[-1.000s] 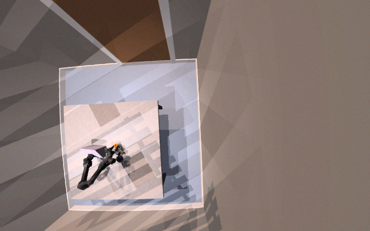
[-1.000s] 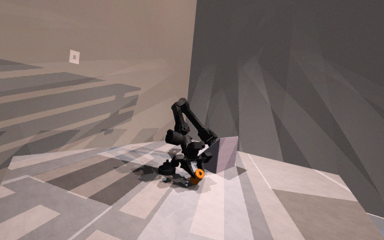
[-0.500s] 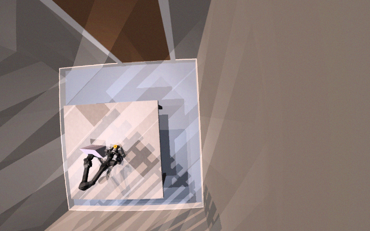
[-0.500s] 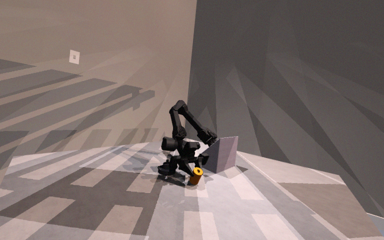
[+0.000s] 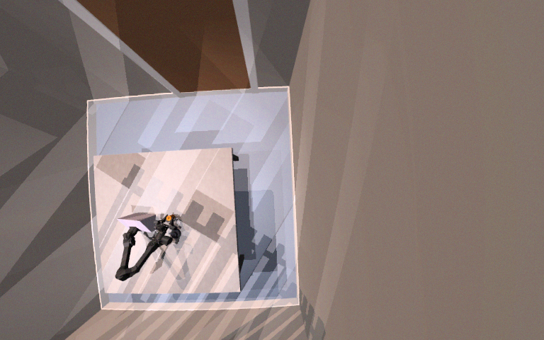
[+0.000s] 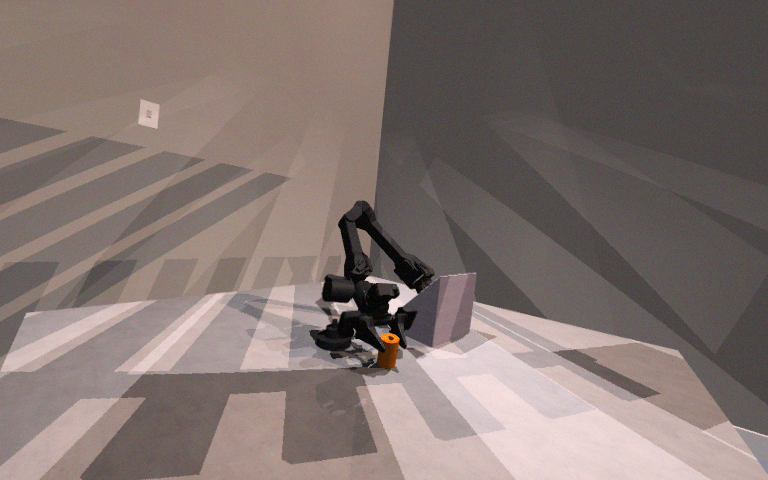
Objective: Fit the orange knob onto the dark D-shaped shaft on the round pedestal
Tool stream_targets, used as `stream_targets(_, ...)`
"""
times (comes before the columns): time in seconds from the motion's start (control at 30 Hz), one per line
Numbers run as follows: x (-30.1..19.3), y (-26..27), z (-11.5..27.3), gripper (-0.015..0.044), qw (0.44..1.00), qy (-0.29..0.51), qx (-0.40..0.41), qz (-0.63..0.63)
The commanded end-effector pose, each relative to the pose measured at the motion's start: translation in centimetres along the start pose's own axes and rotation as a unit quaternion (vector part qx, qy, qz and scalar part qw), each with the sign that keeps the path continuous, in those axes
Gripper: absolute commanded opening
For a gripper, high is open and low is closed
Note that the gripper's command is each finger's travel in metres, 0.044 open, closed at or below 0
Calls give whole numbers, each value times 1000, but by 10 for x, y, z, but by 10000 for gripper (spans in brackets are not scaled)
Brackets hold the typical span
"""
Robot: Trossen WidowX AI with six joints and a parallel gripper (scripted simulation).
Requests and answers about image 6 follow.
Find dark grey round pedestal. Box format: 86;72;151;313
317;318;351;351

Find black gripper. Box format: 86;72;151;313
337;294;417;353

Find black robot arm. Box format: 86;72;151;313
321;200;435;309

